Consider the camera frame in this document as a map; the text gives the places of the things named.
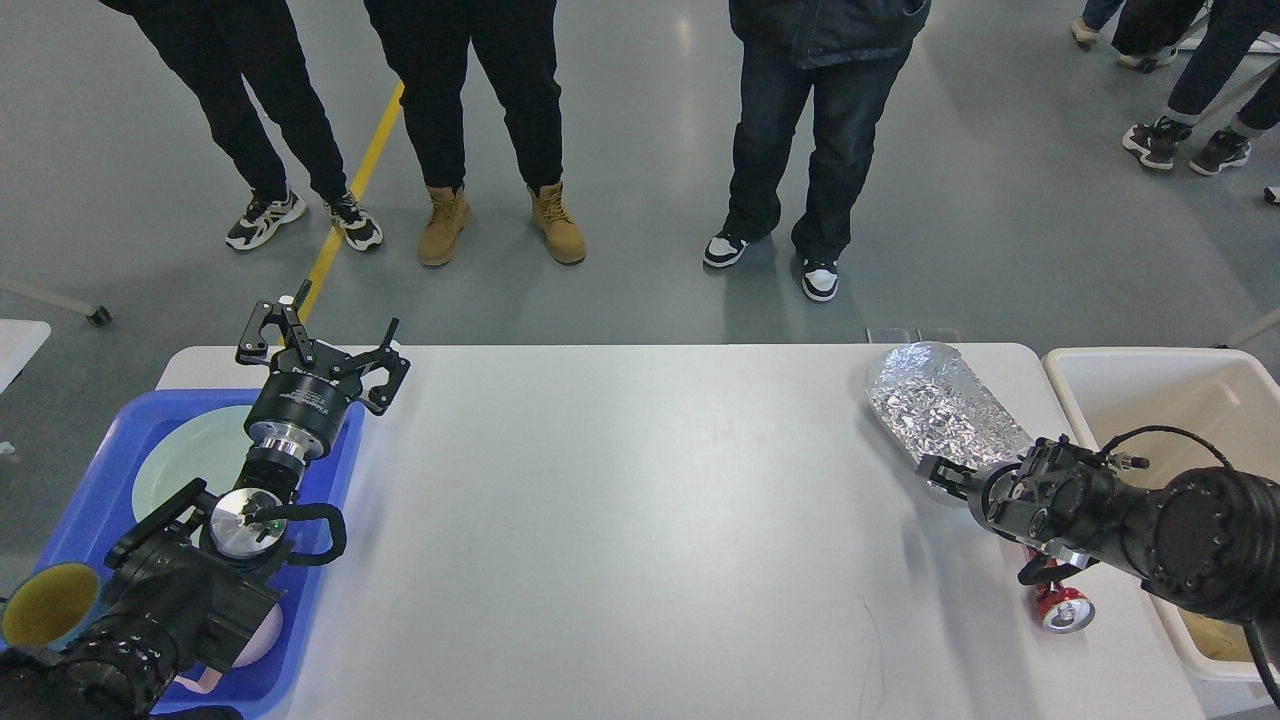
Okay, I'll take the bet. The aluminium foil sheet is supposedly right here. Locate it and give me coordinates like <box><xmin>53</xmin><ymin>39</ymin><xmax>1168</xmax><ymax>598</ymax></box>
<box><xmin>864</xmin><ymin>341</ymin><xmax>1033</xmax><ymax>469</ymax></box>

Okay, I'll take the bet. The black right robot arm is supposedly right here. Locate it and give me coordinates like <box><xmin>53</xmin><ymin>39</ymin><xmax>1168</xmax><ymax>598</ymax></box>
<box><xmin>916</xmin><ymin>436</ymin><xmax>1279</xmax><ymax>698</ymax></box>

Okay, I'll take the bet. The person with tan boots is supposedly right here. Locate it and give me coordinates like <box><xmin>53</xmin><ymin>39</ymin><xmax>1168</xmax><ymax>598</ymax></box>
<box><xmin>362</xmin><ymin>0</ymin><xmax>588</xmax><ymax>269</ymax></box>

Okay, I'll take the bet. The beige plastic bin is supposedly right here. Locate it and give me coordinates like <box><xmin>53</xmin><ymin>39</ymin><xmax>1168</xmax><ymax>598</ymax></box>
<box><xmin>1043</xmin><ymin>347</ymin><xmax>1279</xmax><ymax>685</ymax></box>

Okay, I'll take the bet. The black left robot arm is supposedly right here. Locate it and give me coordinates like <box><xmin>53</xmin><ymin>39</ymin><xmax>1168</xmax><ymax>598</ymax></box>
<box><xmin>3</xmin><ymin>281</ymin><xmax>410</xmax><ymax>719</ymax></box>

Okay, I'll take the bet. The crushed red soda can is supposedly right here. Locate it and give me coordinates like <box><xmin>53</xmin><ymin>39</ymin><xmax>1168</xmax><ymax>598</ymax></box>
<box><xmin>1018</xmin><ymin>548</ymin><xmax>1096</xmax><ymax>634</ymax></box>

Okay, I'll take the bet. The seated person at far right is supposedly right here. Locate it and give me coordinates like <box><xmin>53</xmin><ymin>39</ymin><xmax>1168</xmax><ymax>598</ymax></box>
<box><xmin>1070</xmin><ymin>1</ymin><xmax>1206</xmax><ymax>73</ymax></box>

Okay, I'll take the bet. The person in black at left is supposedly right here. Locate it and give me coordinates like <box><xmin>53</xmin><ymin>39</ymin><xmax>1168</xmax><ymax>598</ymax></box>
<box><xmin>104</xmin><ymin>1</ymin><xmax>384</xmax><ymax>252</ymax></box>

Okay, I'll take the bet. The mint green plate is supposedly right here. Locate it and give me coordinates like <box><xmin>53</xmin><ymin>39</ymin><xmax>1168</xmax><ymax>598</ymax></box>
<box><xmin>132</xmin><ymin>405</ymin><xmax>251</xmax><ymax>521</ymax></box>

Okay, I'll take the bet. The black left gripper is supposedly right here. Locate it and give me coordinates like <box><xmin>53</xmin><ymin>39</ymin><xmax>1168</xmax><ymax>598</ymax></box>
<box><xmin>236</xmin><ymin>279</ymin><xmax>411</xmax><ymax>462</ymax></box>

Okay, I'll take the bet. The pink mug maroon inside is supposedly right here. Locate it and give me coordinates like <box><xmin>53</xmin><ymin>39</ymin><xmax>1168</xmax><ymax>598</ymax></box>
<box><xmin>174</xmin><ymin>603</ymin><xmax>284</xmax><ymax>694</ymax></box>

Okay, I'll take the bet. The white side table corner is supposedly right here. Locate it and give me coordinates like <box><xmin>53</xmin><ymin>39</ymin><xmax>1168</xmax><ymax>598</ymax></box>
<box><xmin>0</xmin><ymin>319</ymin><xmax>52</xmax><ymax>392</ymax></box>

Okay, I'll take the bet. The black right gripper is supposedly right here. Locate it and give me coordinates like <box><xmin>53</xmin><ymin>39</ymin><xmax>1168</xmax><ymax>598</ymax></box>
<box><xmin>916</xmin><ymin>454</ymin><xmax>1027</xmax><ymax>536</ymax></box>

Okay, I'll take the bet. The teal mug yellow inside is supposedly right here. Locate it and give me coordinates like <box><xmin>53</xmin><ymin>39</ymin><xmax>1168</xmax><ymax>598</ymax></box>
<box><xmin>1</xmin><ymin>562</ymin><xmax>102</xmax><ymax>650</ymax></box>

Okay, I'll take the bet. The person in background with sneakers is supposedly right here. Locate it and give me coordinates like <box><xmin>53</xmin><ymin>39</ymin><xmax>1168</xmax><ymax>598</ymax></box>
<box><xmin>1121</xmin><ymin>1</ymin><xmax>1279</xmax><ymax>176</ymax></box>

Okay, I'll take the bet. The person in black puffer jacket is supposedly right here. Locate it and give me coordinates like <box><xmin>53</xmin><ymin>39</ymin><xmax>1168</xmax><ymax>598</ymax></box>
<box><xmin>701</xmin><ymin>0</ymin><xmax>933</xmax><ymax>304</ymax></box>

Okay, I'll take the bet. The brown paper ball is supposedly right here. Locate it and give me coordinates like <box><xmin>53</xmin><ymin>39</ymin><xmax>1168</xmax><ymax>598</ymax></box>
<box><xmin>1179</xmin><ymin>610</ymin><xmax>1252</xmax><ymax>662</ymax></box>

